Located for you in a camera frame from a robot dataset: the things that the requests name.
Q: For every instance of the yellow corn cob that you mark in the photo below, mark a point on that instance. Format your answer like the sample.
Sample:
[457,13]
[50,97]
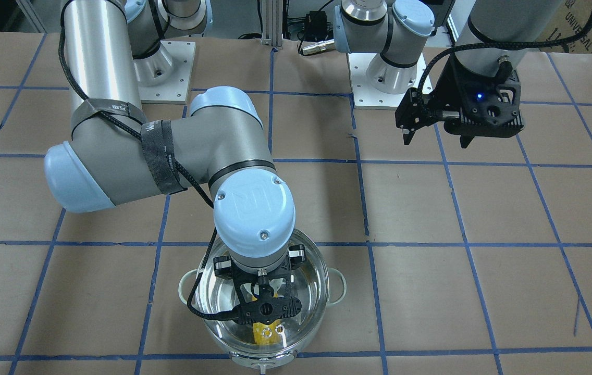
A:
[267,334]

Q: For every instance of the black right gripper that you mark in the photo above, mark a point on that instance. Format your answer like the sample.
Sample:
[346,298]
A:
[221,267]

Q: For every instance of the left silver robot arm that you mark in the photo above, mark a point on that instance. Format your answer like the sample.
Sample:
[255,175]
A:
[398,31]

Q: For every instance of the grey-green cooking pot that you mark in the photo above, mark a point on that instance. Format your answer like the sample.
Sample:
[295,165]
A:
[262,323]

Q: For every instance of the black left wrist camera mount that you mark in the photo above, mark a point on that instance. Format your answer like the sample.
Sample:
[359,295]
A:
[490,107]

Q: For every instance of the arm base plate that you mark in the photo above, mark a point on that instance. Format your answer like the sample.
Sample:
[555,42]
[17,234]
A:
[164,77]
[376,84]

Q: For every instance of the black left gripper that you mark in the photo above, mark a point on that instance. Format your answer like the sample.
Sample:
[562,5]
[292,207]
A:
[447,89]

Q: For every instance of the glass pot lid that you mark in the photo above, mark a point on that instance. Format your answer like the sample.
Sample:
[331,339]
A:
[262,297]

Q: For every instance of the cardboard box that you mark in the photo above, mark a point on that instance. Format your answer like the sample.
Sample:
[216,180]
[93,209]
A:
[569,19]

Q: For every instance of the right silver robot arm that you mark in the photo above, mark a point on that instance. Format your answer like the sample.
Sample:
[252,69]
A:
[116,156]

